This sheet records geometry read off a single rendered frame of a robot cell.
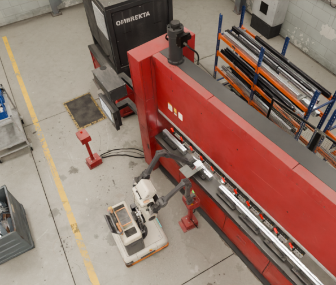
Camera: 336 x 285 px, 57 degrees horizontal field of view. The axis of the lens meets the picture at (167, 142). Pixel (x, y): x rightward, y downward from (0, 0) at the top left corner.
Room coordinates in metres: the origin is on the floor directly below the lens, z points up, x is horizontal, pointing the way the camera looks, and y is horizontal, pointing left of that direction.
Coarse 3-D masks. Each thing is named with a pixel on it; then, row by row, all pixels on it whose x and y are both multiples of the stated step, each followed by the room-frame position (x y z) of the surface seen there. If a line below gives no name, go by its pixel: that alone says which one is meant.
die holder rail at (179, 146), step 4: (164, 132) 2.95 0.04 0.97; (168, 132) 2.94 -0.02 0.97; (168, 136) 2.87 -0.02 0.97; (172, 136) 2.86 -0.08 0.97; (172, 140) 2.79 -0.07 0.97; (176, 140) 2.78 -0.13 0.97; (176, 144) 2.71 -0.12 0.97; (180, 144) 2.71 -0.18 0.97; (180, 148) 2.64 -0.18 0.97; (184, 148) 2.63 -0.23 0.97; (184, 152) 2.61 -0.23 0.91
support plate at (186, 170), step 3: (186, 165) 2.32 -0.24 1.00; (183, 168) 2.28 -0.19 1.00; (186, 168) 2.28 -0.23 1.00; (189, 168) 2.27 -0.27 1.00; (198, 168) 2.26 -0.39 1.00; (201, 168) 2.26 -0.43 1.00; (183, 171) 2.22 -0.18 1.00; (186, 171) 2.22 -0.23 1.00; (189, 171) 2.22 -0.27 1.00; (192, 171) 2.22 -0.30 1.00; (195, 171) 2.21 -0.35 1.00; (186, 174) 2.18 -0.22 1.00; (189, 174) 2.17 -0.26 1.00; (192, 174) 2.17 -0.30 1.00; (186, 177) 2.13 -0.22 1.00; (189, 177) 2.13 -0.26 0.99
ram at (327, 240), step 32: (160, 96) 2.95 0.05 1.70; (192, 128) 2.43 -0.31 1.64; (224, 128) 2.02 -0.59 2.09; (224, 160) 1.96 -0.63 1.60; (256, 160) 1.65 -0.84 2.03; (256, 192) 1.55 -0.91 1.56; (288, 192) 1.32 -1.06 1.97; (288, 224) 1.19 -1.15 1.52; (320, 224) 1.02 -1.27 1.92; (320, 256) 0.88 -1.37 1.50
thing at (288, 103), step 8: (232, 56) 4.44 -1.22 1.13; (240, 56) 4.47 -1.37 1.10; (240, 64) 4.24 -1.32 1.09; (248, 64) 4.25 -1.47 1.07; (248, 72) 4.01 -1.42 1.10; (264, 80) 3.76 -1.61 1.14; (264, 88) 3.61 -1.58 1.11; (272, 88) 3.57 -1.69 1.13; (272, 96) 3.42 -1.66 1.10; (280, 96) 3.39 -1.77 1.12; (288, 104) 3.22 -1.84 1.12; (304, 104) 3.19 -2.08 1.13; (296, 112) 3.10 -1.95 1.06; (312, 112) 3.03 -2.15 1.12; (296, 120) 2.93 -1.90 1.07
